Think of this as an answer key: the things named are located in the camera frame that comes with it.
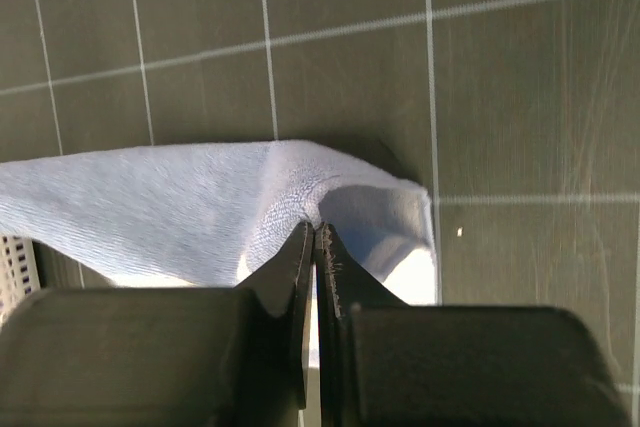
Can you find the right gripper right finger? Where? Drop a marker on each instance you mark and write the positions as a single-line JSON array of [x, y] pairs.
[[384, 362]]

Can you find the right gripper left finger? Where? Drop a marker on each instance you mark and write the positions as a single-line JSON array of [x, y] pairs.
[[164, 356]]

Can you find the light blue towel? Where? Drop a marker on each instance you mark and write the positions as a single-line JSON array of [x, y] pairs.
[[212, 214]]

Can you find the white plastic mesh basket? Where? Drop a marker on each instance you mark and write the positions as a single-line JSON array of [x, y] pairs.
[[19, 274]]

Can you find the black grid mat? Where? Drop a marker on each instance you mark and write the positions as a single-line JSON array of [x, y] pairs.
[[521, 118]]

